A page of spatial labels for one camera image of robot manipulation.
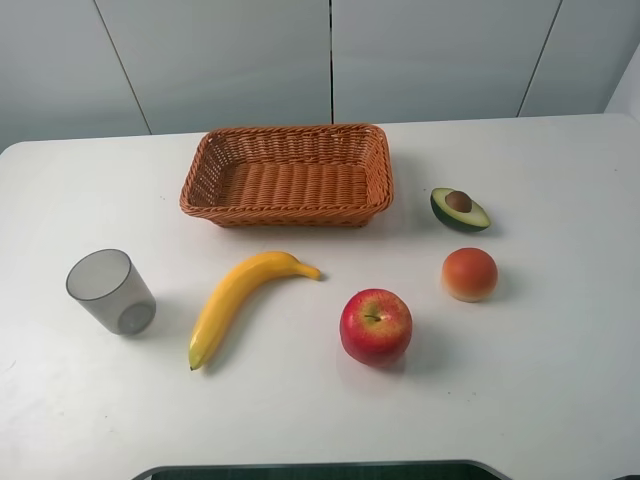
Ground yellow banana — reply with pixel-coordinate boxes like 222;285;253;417
188;251;322;371

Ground red apple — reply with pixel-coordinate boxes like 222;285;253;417
339;289;413;368

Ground halved avocado with pit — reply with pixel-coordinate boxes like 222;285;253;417
430;188;491;232

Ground orange wicker basket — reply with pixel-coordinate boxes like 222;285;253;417
179;124;394;227

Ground grey translucent plastic cup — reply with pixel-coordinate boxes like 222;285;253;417
65;249;156;336

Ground orange round bread bun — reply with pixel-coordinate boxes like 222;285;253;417
441;247;498;303

